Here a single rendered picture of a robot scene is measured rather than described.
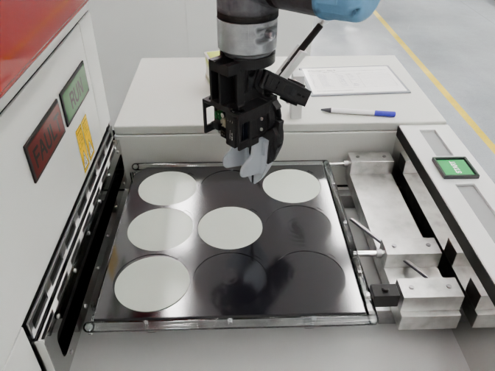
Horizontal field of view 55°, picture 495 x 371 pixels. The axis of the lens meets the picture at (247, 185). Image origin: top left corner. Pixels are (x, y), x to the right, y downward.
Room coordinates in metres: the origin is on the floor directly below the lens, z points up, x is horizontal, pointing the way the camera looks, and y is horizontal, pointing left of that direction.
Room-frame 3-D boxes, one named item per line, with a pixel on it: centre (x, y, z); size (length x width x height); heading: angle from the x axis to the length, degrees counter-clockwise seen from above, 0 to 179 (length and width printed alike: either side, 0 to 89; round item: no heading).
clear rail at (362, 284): (0.57, -0.15, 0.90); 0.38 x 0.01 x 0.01; 2
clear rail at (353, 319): (0.38, 0.02, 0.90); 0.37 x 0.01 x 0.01; 92
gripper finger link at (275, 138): (0.59, -0.03, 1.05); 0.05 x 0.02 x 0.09; 45
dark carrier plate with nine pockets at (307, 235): (0.56, 0.03, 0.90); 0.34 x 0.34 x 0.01; 2
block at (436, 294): (0.43, -0.24, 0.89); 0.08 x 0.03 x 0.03; 92
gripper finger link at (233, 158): (0.60, 0.01, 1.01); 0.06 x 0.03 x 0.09; 135
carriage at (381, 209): (0.59, -0.24, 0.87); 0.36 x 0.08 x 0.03; 2
